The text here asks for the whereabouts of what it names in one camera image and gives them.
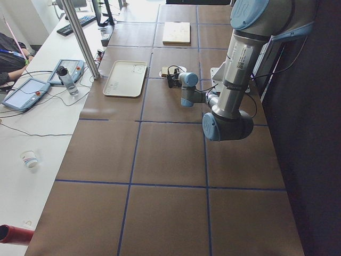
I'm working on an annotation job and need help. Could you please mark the white mounting pedestal column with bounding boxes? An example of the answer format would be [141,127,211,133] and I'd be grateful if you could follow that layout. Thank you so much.
[210,61,245,94]

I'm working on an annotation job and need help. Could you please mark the red cylinder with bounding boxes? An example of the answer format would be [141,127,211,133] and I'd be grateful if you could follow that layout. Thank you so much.
[1,225,34,246]

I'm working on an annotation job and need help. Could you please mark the person in dark clothes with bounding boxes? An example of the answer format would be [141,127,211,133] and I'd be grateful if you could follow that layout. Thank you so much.
[1,33,34,91]

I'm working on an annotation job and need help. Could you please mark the teach pendant far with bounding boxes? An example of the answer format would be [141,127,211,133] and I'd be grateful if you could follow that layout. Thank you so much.
[47,59,85,87]

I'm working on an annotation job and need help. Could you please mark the white paper cup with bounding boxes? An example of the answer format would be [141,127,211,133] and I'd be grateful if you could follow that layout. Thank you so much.
[20,150,38,168]

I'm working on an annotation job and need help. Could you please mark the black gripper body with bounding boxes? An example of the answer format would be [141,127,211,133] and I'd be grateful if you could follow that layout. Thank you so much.
[167,76,182,88]

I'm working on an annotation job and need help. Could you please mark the teach pendant near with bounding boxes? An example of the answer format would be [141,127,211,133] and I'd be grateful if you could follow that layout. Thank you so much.
[2,78,51,112]

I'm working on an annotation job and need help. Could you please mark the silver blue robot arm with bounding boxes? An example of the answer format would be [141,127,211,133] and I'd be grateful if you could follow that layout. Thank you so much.
[167,1,316,141]

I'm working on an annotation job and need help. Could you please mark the aluminium frame post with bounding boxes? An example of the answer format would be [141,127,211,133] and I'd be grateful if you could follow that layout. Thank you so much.
[61,0,100,80]

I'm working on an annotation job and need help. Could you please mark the white round plate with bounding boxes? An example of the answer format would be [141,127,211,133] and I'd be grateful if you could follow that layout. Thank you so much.
[159,65,187,78]

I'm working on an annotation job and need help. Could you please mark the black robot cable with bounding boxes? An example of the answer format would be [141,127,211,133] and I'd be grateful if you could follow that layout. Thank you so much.
[167,39,307,118]

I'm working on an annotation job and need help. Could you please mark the black keyboard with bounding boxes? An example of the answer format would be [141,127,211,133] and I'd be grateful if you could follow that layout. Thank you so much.
[56,14,96,36]

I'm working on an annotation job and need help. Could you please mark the cream bear serving tray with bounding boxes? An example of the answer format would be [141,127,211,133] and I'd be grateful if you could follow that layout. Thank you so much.
[103,60,147,98]

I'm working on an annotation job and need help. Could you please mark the wooden cutting board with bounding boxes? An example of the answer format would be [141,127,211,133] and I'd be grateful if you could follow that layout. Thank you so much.
[163,22,191,44]

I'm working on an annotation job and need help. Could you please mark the black monitor stand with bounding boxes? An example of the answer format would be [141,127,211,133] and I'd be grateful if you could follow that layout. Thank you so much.
[92,0,115,27]

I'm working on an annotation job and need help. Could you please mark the clear water bottle black cap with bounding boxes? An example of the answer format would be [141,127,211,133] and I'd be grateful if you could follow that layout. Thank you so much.
[56,66,78,95]

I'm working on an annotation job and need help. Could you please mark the bread slice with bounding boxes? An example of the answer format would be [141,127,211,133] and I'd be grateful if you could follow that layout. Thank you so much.
[160,67,171,77]

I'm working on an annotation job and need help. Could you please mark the teach pendant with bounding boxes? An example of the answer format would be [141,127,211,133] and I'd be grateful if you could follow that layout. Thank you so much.
[2,78,51,112]
[47,59,85,87]

